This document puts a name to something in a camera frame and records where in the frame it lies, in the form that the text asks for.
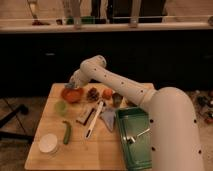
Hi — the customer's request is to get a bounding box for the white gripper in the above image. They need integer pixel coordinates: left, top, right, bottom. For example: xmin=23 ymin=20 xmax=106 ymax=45
xmin=69 ymin=70 xmax=88 ymax=88

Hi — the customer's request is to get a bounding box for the blue-grey sponge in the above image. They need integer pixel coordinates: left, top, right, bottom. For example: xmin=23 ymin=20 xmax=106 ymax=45
xmin=65 ymin=83 xmax=77 ymax=89

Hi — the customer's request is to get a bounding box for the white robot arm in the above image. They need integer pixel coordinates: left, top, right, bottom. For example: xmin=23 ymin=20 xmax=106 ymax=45
xmin=69 ymin=55 xmax=205 ymax=171

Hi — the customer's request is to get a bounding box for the orange-red bowl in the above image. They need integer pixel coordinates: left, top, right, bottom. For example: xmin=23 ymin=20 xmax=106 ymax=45
xmin=61 ymin=88 xmax=84 ymax=103

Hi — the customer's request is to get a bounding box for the brown pinecone object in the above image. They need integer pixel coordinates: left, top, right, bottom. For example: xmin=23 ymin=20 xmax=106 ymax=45
xmin=86 ymin=88 xmax=99 ymax=102

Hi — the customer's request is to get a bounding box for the orange fruit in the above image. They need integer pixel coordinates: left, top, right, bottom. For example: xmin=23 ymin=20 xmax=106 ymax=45
xmin=102 ymin=88 xmax=113 ymax=100

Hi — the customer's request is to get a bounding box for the brown wooden block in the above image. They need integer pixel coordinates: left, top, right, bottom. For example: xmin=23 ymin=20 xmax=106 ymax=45
xmin=76 ymin=107 xmax=95 ymax=125

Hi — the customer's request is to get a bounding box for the small metal cup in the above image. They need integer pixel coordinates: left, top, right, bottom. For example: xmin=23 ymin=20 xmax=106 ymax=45
xmin=112 ymin=93 xmax=123 ymax=108

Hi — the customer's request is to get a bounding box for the grey folded cloth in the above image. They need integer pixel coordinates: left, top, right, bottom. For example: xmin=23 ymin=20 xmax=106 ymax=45
xmin=100 ymin=110 xmax=115 ymax=132

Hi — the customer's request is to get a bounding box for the wooden cutting board table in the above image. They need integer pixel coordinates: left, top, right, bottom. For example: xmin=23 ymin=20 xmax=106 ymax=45
xmin=24 ymin=82 xmax=156 ymax=171

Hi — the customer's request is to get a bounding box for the green pepper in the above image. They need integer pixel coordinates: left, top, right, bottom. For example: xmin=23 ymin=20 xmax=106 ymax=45
xmin=63 ymin=121 xmax=72 ymax=145

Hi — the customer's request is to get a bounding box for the black chair base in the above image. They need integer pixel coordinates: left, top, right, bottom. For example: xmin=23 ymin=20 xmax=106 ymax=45
xmin=0 ymin=104 xmax=34 ymax=144

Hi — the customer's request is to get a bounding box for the green tray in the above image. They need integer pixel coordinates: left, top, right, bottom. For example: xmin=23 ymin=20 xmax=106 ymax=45
xmin=115 ymin=107 xmax=152 ymax=171

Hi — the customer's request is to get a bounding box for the white round container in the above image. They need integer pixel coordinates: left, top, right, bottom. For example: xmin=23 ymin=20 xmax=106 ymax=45
xmin=38 ymin=133 xmax=58 ymax=154

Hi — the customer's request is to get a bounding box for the metal faucet piece in tray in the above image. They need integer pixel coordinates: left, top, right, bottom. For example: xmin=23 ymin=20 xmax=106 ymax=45
xmin=126 ymin=128 xmax=150 ymax=144

